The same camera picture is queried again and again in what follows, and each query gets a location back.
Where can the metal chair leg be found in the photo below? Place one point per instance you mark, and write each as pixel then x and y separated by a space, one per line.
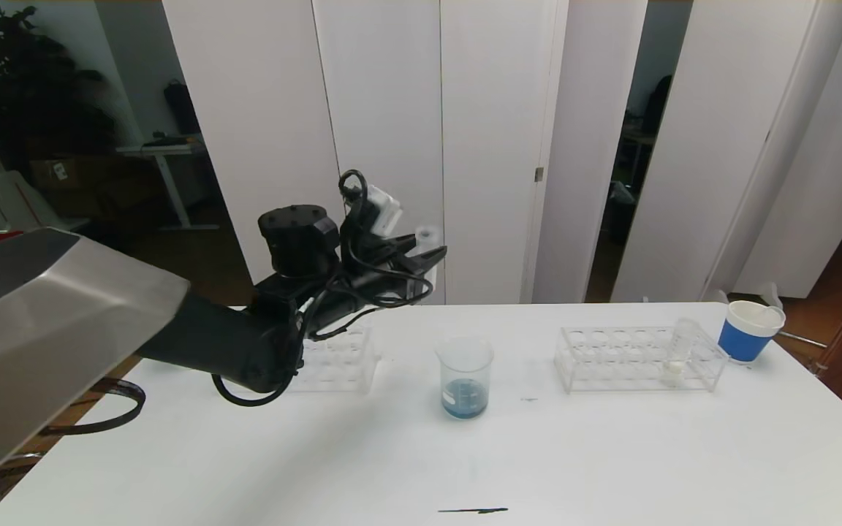
pixel 19 462

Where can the white partition foot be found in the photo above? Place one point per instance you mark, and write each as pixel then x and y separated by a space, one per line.
pixel 721 296
pixel 770 294

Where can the chrome chair leg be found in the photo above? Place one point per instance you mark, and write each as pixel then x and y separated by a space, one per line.
pixel 801 340

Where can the cardboard box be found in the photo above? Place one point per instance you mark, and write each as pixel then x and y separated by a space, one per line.
pixel 81 188

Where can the blue white paper cup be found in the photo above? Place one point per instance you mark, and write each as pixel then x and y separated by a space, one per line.
pixel 742 343

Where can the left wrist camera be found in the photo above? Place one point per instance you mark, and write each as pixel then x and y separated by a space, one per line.
pixel 383 208

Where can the clear acrylic test tube rack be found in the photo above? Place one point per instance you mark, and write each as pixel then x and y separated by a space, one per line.
pixel 340 365
pixel 626 365

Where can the test tube with white pigment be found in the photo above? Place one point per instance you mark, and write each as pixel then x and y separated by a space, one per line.
pixel 673 372

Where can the white machine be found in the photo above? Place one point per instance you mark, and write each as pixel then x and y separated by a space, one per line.
pixel 4 190

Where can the clear glass beaker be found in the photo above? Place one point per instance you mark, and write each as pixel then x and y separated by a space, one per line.
pixel 465 398

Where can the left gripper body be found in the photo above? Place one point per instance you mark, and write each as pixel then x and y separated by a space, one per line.
pixel 383 257

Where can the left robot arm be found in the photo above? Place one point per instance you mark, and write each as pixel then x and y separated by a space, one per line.
pixel 63 329

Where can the black bag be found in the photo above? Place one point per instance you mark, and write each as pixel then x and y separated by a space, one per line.
pixel 183 108

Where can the dark green potted plant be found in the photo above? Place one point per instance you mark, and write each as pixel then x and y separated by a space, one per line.
pixel 26 88

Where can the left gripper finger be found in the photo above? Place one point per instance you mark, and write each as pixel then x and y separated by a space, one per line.
pixel 422 260
pixel 397 245

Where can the white desk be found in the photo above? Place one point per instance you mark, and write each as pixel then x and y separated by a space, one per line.
pixel 165 150

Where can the test tube with red pigment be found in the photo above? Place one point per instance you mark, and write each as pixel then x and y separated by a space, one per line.
pixel 770 314
pixel 427 237

